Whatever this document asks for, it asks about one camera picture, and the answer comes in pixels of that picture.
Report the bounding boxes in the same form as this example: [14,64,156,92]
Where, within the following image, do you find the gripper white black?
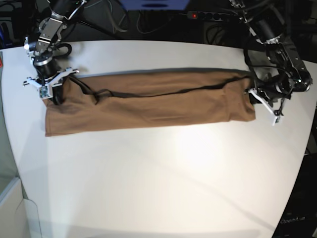
[23,60,79,106]
[245,82,292,126]

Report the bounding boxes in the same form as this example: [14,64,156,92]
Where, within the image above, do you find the brown T-shirt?
[45,68,256,136]

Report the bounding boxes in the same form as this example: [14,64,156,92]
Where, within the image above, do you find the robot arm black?
[230,0,313,125]
[23,0,87,105]

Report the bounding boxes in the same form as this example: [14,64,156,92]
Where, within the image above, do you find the blue box overhead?
[120,0,190,10]

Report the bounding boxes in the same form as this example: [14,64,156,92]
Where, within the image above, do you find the black power strip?
[185,11,239,23]

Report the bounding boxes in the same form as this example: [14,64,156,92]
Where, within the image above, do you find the white bin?
[0,177,42,238]

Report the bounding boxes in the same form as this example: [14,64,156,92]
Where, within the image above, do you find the white cable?
[74,0,129,35]

